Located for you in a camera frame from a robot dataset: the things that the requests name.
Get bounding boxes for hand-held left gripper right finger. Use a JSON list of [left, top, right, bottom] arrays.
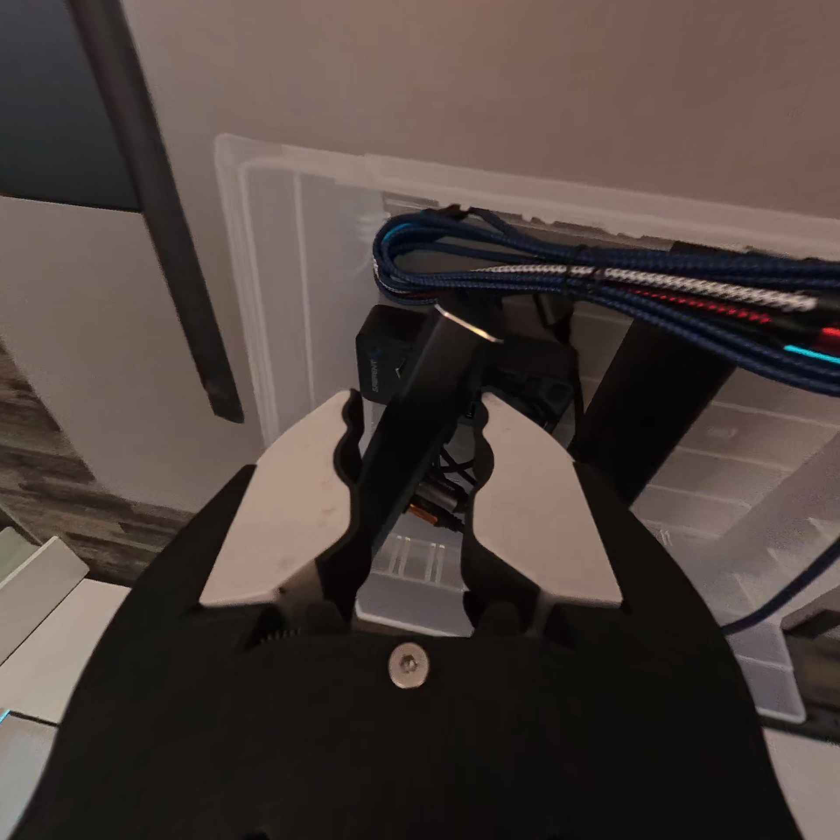
[[462, 392, 624, 635]]

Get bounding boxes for white metal bar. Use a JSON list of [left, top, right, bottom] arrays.
[[0, 535, 91, 664]]

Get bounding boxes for clear plastic bin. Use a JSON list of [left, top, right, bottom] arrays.
[[213, 133, 840, 723]]

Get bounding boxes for white braided cable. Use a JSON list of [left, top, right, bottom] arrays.
[[375, 262, 820, 315]]

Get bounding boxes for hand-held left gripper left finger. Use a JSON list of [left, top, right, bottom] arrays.
[[197, 389, 373, 634]]

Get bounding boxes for black hub silver rim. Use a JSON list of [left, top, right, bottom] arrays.
[[354, 303, 505, 595]]

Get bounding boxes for dark cable light-blue plugs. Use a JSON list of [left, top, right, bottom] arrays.
[[373, 209, 840, 395]]

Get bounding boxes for bundle of USB cables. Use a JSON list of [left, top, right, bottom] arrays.
[[617, 282, 840, 357]]

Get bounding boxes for black divider plate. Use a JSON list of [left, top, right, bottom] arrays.
[[567, 315, 739, 509]]

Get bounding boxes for blue braided cable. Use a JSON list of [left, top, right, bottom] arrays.
[[721, 548, 840, 636]]

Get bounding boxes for black usb hub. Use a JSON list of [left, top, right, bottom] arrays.
[[355, 305, 434, 404]]

